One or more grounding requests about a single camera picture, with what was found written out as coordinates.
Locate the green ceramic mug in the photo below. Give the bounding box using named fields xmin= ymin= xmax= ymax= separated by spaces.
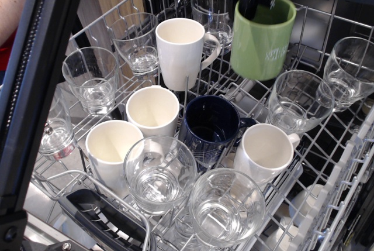
xmin=230 ymin=0 xmax=296 ymax=81

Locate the black robot arm beam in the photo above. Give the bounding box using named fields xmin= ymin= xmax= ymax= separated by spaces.
xmin=1 ymin=0 xmax=80 ymax=250

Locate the white cup centre left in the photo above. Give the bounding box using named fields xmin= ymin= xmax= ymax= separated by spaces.
xmin=126 ymin=85 xmax=179 ymax=137

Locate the clear glass back centre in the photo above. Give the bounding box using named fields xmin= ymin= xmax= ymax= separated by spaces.
xmin=191 ymin=0 xmax=233 ymax=55

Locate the clear glass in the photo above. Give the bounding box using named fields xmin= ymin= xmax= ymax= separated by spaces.
xmin=39 ymin=86 xmax=77 ymax=161
xmin=62 ymin=47 xmax=119 ymax=116
xmin=323 ymin=37 xmax=373 ymax=112
xmin=266 ymin=70 xmax=335 ymax=135
xmin=191 ymin=0 xmax=233 ymax=55
xmin=123 ymin=135 xmax=198 ymax=215
xmin=189 ymin=168 xmax=265 ymax=247
xmin=109 ymin=12 xmax=158 ymax=80

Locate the tall white ceramic mug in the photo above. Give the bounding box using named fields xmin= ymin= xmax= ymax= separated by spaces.
xmin=155 ymin=18 xmax=221 ymax=91

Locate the clear glass right middle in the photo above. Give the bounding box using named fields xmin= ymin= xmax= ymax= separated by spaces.
xmin=266 ymin=70 xmax=335 ymax=135

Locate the clear glass far right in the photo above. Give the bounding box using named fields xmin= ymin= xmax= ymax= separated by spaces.
xmin=323 ymin=37 xmax=373 ymax=112

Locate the clear glass back left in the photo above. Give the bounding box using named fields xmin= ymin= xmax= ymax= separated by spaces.
xmin=109 ymin=12 xmax=158 ymax=80

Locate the dark blue ceramic mug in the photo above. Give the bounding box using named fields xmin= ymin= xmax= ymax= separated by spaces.
xmin=178 ymin=95 xmax=255 ymax=171

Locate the white mug right front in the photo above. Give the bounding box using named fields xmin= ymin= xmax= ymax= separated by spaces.
xmin=233 ymin=123 xmax=300 ymax=188

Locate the clear glass left middle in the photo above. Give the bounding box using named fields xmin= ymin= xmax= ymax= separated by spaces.
xmin=62 ymin=47 xmax=119 ymax=116

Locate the clear glass front centre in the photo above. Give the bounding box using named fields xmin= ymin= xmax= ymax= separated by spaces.
xmin=123 ymin=135 xmax=198 ymax=215

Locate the white dishes lower rack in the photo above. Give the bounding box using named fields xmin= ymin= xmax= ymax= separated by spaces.
xmin=275 ymin=184 xmax=324 ymax=250

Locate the clear glass front right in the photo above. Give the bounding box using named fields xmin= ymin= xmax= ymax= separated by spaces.
xmin=189 ymin=168 xmax=265 ymax=247

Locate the white mug front left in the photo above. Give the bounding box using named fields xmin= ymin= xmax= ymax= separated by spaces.
xmin=85 ymin=120 xmax=143 ymax=198

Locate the clear glass far left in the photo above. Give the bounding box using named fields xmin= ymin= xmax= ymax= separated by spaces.
xmin=39 ymin=86 xmax=77 ymax=161

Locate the metal wire dishwasher rack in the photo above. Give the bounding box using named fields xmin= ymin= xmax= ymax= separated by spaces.
xmin=30 ymin=0 xmax=373 ymax=250

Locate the black rack handle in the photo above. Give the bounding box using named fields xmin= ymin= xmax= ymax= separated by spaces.
xmin=58 ymin=189 xmax=156 ymax=250

